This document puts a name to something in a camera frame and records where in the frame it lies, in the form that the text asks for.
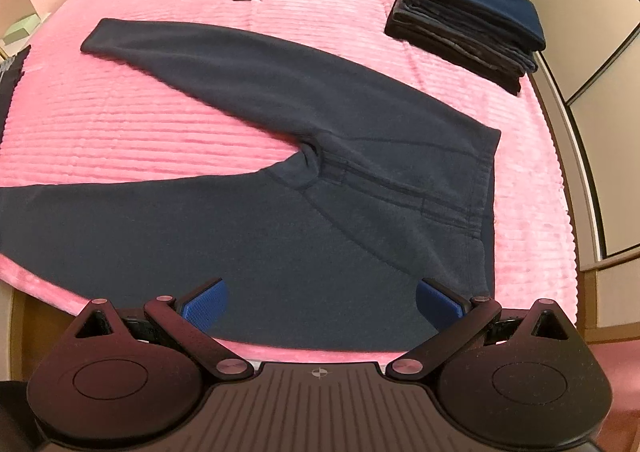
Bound pink plush bed blanket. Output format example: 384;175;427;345
0;0;584;366

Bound stack of folded dark clothes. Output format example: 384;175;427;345
384;0;546;96

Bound dark navy fleece pants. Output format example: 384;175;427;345
1;19;500;352

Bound green rectangular box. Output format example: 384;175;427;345
2;13;40;44

